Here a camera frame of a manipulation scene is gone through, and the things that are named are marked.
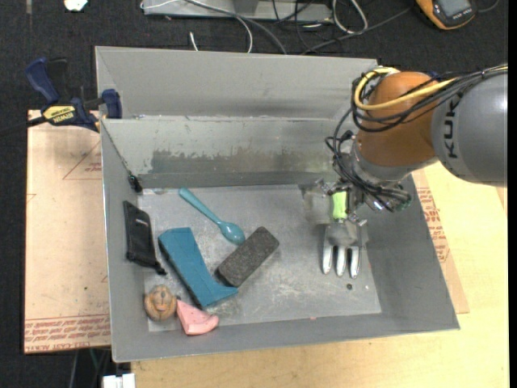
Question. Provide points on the brown toy face ball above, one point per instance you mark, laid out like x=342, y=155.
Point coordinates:
x=160, y=302

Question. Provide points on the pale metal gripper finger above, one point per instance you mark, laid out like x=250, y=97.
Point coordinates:
x=343, y=237
x=309, y=202

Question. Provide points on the grey metal bin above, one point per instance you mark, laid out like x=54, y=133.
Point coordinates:
x=282, y=289

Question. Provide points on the pink wedge toy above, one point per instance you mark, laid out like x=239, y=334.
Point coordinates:
x=194, y=319

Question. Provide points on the teal boot-shaped block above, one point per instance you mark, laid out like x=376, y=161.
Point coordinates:
x=192, y=263

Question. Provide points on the teal plastic spoon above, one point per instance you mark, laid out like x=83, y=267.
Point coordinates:
x=216, y=220

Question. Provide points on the brown cardboard board, red print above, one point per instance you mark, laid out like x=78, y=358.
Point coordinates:
x=64, y=224

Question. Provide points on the dark grey rectangular sponge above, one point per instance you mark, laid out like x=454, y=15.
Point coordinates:
x=248, y=257

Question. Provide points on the black fabric pouch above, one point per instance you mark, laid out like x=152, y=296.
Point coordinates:
x=139, y=237

